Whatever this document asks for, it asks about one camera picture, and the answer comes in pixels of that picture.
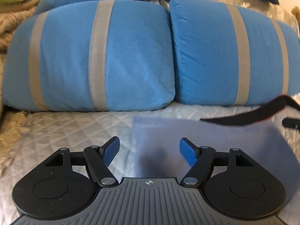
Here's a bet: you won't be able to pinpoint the blue-grey fleece sweatpants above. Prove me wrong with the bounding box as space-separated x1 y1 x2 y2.
131 115 293 202

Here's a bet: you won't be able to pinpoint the quilted grey bedspread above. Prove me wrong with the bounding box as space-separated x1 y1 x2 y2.
1 103 299 224

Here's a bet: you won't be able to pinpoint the blue striped pillow left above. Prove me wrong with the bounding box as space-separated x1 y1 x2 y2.
2 0 175 112

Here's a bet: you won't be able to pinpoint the blue striped pillow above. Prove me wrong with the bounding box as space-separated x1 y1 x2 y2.
2 0 175 112
169 0 299 106

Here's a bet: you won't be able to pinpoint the blue striped pillow right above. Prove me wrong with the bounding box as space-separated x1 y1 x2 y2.
169 0 299 106

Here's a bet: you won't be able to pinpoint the beige folded comforter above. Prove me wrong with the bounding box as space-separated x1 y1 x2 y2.
0 0 44 52

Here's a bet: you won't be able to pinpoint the black strap with red edge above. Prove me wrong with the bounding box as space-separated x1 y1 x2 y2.
199 94 300 127

